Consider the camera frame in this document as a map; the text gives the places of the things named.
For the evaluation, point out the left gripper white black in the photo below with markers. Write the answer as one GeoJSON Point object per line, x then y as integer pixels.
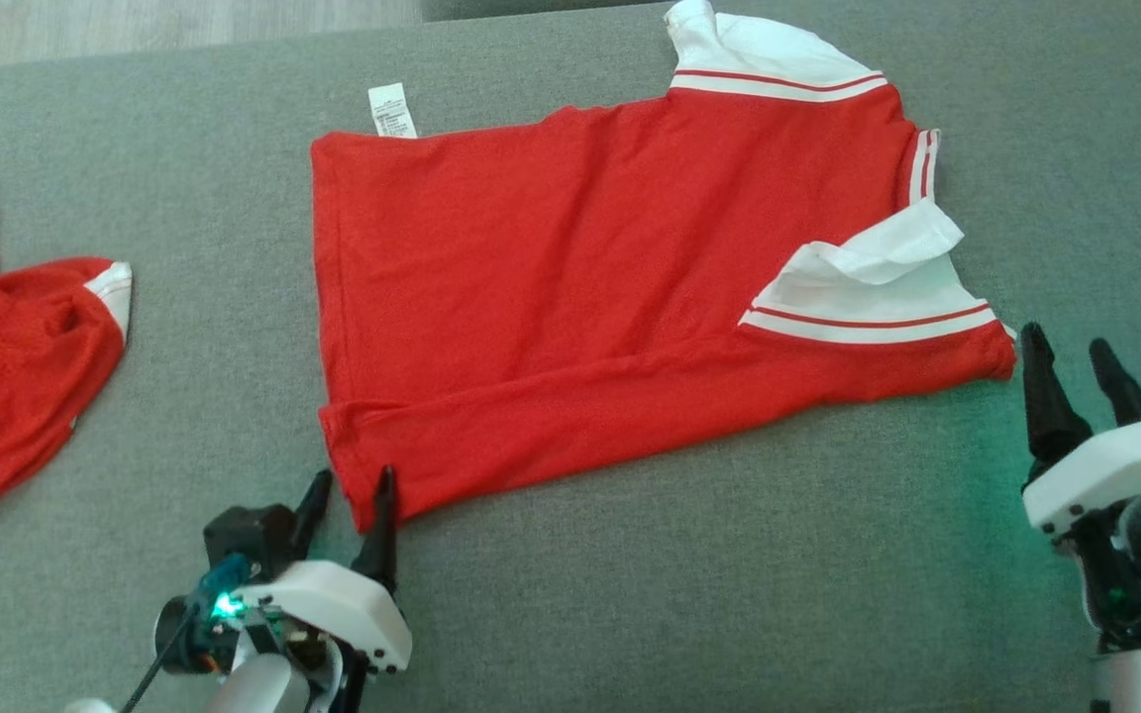
{"type": "Point", "coordinates": [343, 604]}

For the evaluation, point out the red jersey with white stripes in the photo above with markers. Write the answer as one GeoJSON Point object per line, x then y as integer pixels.
{"type": "Point", "coordinates": [580, 287]}

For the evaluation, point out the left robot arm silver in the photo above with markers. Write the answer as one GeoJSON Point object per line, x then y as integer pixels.
{"type": "Point", "coordinates": [263, 688]}

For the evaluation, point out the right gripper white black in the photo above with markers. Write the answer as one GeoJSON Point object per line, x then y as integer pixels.
{"type": "Point", "coordinates": [1115, 465]}

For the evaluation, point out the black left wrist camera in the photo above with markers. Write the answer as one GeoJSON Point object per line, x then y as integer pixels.
{"type": "Point", "coordinates": [244, 535]}

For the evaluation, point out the large grey sofa seat cushion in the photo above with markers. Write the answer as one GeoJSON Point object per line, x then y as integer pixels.
{"type": "Point", "coordinates": [679, 594]}

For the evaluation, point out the red shorts with white trim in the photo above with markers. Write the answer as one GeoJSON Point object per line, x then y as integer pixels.
{"type": "Point", "coordinates": [6, 396]}

